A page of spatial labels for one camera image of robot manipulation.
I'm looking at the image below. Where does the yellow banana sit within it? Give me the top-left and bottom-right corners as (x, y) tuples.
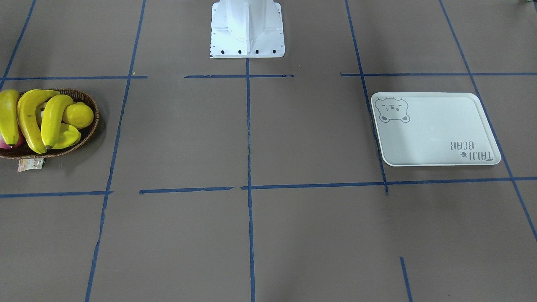
(41, 94), (74, 150)
(0, 89), (21, 145)
(17, 89), (60, 154)

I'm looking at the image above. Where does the basket paper tag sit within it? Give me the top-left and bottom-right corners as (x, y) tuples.
(17, 157), (45, 172)

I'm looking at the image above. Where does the brown wicker basket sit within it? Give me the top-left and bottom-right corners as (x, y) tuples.
(0, 88), (101, 160)

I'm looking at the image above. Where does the white bear tray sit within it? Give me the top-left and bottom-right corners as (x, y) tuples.
(370, 92), (502, 167)

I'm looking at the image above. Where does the yellow pear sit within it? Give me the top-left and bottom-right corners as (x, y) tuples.
(62, 102), (94, 130)

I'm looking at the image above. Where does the yellow starfruit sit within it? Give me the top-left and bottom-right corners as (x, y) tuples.
(52, 123), (82, 150)

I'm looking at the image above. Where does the pale peach apple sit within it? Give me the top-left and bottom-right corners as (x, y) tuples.
(35, 102), (47, 128)

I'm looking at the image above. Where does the red pink apple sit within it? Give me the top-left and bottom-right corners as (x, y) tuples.
(0, 133), (25, 150)

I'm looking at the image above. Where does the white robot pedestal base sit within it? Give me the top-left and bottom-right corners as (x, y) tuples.
(210, 0), (286, 59)

